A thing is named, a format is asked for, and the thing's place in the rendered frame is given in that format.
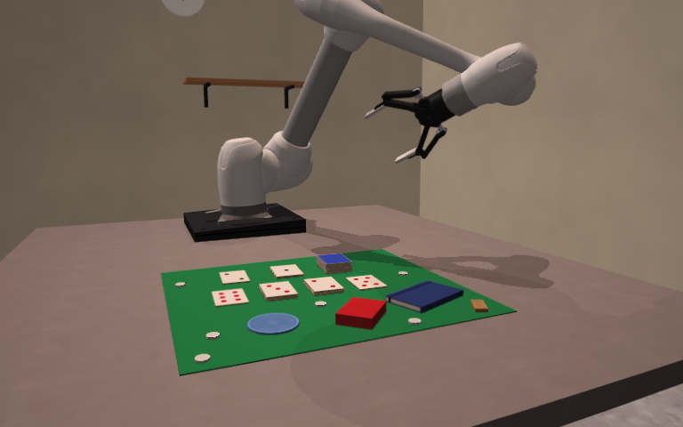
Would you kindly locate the blue rectangular tile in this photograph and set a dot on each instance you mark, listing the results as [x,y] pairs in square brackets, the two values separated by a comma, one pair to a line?
[332,259]

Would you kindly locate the blue flat round disc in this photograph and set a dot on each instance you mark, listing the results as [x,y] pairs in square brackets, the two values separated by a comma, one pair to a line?
[273,323]

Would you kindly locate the red square block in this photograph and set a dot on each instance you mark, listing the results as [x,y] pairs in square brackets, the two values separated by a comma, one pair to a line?
[360,312]

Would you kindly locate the dark blue book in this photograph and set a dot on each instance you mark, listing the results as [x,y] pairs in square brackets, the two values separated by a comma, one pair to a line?
[424,296]

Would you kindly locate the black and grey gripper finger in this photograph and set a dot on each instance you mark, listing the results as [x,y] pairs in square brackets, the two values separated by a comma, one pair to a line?
[388,102]
[441,131]

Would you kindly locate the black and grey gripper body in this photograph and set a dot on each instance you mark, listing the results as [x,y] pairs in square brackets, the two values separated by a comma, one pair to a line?
[436,109]

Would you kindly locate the green felt playing mat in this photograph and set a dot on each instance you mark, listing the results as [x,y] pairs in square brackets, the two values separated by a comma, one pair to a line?
[192,312]

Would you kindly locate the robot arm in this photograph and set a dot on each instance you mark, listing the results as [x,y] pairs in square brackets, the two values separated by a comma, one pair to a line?
[246,172]

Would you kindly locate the beige card with black dots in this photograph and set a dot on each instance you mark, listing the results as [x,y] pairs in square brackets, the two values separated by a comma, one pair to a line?
[233,277]

